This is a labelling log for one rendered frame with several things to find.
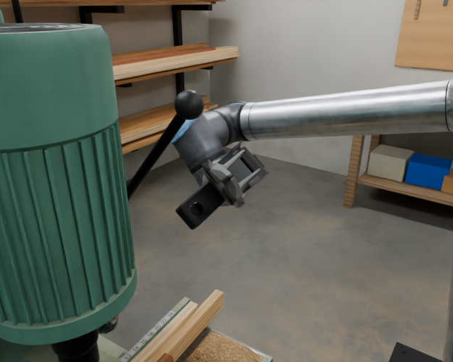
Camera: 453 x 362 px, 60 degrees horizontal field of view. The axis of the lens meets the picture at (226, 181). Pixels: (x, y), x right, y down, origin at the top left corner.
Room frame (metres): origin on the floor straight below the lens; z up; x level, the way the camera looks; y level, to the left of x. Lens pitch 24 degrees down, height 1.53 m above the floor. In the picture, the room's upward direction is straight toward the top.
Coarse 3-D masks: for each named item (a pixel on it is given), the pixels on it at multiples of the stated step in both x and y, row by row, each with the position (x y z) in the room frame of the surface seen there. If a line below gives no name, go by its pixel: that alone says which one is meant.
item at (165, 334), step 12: (180, 312) 0.62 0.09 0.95; (192, 312) 0.63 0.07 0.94; (168, 324) 0.59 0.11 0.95; (180, 324) 0.59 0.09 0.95; (156, 336) 0.56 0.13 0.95; (168, 336) 0.56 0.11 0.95; (144, 348) 0.53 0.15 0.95; (156, 348) 0.53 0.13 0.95; (132, 360) 0.50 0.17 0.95; (144, 360) 0.50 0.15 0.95
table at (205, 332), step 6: (204, 330) 0.62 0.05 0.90; (210, 330) 0.62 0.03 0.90; (198, 336) 0.61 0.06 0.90; (204, 336) 0.61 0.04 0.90; (228, 336) 0.61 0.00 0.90; (192, 342) 0.59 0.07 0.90; (198, 342) 0.59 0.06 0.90; (240, 342) 0.59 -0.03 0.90; (192, 348) 0.57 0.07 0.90; (252, 348) 0.58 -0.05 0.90; (186, 354) 0.56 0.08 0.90; (264, 354) 0.56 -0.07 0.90; (180, 360) 0.55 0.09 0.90; (264, 360) 0.55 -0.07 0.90; (270, 360) 0.55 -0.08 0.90
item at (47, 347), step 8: (48, 344) 0.43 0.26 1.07; (32, 352) 0.41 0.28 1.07; (40, 352) 0.41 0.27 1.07; (48, 352) 0.41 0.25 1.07; (104, 352) 0.41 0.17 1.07; (24, 360) 0.40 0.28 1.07; (32, 360) 0.40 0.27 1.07; (40, 360) 0.40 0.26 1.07; (48, 360) 0.40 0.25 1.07; (56, 360) 0.40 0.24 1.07; (104, 360) 0.40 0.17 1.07; (112, 360) 0.40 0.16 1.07
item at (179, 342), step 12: (216, 300) 0.67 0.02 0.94; (204, 312) 0.63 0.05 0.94; (216, 312) 0.67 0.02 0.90; (192, 324) 0.60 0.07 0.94; (204, 324) 0.63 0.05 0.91; (180, 336) 0.57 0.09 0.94; (192, 336) 0.59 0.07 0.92; (168, 348) 0.54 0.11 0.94; (180, 348) 0.56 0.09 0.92; (156, 360) 0.51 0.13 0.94
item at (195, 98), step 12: (180, 96) 0.45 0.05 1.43; (192, 96) 0.45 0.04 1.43; (180, 108) 0.45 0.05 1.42; (192, 108) 0.44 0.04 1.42; (180, 120) 0.46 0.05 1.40; (168, 132) 0.47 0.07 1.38; (156, 144) 0.48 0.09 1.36; (156, 156) 0.48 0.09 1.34; (144, 168) 0.49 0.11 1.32; (132, 180) 0.51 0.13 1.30; (132, 192) 0.51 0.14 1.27
